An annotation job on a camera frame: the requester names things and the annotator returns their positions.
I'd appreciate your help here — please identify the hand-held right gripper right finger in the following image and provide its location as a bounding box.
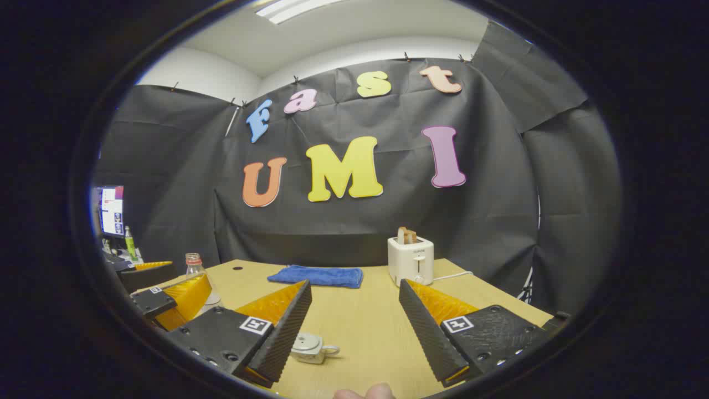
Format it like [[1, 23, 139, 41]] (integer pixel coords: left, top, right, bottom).
[[399, 279, 557, 388]]

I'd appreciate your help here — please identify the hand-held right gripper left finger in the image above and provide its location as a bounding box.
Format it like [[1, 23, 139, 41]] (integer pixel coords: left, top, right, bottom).
[[165, 280, 313, 388]]

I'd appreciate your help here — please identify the white teacup lid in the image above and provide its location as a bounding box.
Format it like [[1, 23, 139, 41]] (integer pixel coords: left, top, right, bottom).
[[292, 332, 323, 355]]

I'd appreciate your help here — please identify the white ceramic teacup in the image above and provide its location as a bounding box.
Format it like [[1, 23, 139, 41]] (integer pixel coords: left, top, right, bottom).
[[291, 332, 341, 365]]

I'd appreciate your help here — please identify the clear plastic water bottle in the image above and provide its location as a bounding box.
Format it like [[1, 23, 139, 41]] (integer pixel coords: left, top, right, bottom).
[[185, 253, 222, 305]]

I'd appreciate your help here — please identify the cluttered background desk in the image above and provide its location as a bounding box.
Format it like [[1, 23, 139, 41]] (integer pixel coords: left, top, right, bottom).
[[101, 247, 146, 272]]

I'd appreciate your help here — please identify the blue folded towel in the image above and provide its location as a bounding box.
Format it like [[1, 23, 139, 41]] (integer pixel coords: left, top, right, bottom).
[[267, 265, 364, 289]]

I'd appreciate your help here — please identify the white toaster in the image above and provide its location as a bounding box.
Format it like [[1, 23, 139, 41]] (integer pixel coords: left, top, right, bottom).
[[387, 236, 435, 287]]

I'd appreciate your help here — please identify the computer monitor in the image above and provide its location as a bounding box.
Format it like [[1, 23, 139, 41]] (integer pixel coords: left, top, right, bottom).
[[99, 186, 125, 239]]

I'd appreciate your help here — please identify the ceiling light panel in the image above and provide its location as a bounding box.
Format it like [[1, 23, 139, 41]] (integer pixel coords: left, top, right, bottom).
[[255, 0, 344, 25]]

